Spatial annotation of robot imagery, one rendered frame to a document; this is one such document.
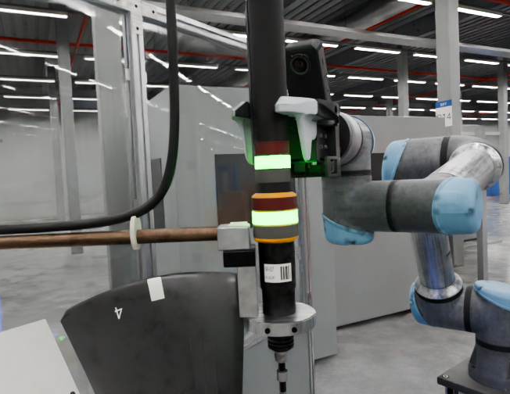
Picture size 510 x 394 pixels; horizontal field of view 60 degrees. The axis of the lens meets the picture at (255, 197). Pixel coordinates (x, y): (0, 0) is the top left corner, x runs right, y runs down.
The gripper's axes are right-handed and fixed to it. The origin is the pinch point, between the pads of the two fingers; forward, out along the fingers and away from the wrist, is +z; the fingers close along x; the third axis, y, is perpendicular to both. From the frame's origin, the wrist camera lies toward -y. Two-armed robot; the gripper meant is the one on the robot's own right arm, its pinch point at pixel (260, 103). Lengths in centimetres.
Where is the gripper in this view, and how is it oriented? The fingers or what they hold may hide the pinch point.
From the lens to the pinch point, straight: 40.9
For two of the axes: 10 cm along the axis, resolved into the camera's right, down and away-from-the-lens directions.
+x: -9.0, 0.2, 4.4
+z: -4.4, 0.7, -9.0
